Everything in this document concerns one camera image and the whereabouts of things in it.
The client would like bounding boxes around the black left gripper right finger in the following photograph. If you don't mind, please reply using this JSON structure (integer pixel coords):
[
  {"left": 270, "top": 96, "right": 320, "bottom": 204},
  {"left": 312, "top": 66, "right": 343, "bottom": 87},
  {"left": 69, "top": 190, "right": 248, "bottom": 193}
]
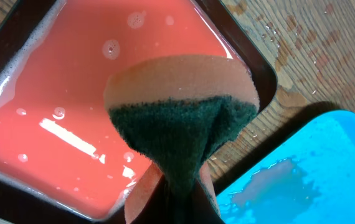
[{"left": 189, "top": 180, "right": 224, "bottom": 224}]

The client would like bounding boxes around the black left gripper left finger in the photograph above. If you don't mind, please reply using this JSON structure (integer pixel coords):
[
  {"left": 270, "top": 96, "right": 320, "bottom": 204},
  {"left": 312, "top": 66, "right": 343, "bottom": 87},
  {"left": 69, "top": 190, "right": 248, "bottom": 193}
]
[{"left": 138, "top": 176, "right": 176, "bottom": 224}]

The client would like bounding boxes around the dark red sponge tray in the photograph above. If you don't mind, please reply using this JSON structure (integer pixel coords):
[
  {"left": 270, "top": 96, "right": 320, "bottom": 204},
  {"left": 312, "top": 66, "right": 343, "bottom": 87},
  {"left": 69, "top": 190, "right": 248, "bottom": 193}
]
[{"left": 0, "top": 0, "right": 277, "bottom": 223}]

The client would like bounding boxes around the teal plastic tray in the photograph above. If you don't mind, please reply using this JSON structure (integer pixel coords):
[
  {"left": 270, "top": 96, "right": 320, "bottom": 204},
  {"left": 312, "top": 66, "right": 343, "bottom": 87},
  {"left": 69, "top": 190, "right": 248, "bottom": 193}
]
[{"left": 217, "top": 110, "right": 355, "bottom": 224}]

